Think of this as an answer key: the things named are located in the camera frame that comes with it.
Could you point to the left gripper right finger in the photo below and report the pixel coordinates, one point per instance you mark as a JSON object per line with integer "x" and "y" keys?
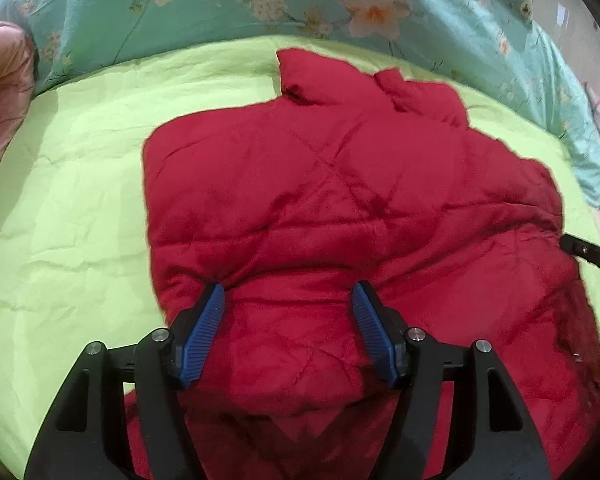
{"x": 491, "y": 435}

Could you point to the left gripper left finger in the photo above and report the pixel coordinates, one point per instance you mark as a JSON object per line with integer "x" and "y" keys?
{"x": 84, "y": 435}

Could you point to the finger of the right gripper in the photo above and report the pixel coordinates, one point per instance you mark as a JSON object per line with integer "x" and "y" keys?
{"x": 580, "y": 248}

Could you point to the red quilted jacket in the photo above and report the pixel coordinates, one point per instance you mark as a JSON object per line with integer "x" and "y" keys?
{"x": 345, "y": 177}

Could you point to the lime green bed sheet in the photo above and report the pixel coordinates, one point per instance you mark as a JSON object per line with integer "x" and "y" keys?
{"x": 73, "y": 252}

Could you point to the teal floral quilt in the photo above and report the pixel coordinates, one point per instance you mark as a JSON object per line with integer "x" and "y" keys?
{"x": 480, "y": 43}

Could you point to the pink quilted blanket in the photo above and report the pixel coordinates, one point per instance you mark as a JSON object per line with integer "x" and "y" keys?
{"x": 16, "y": 80}

